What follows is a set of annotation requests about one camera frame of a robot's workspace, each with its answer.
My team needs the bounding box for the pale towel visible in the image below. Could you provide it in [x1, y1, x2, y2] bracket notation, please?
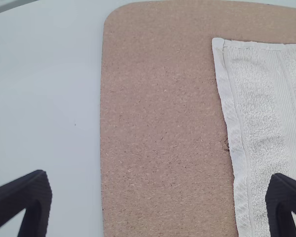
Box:
[211, 37, 296, 237]

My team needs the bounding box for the cork mat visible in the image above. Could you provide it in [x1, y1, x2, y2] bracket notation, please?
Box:
[100, 0, 296, 237]

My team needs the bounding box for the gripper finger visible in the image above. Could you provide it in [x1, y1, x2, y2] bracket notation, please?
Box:
[265, 173, 296, 237]
[0, 169, 52, 237]

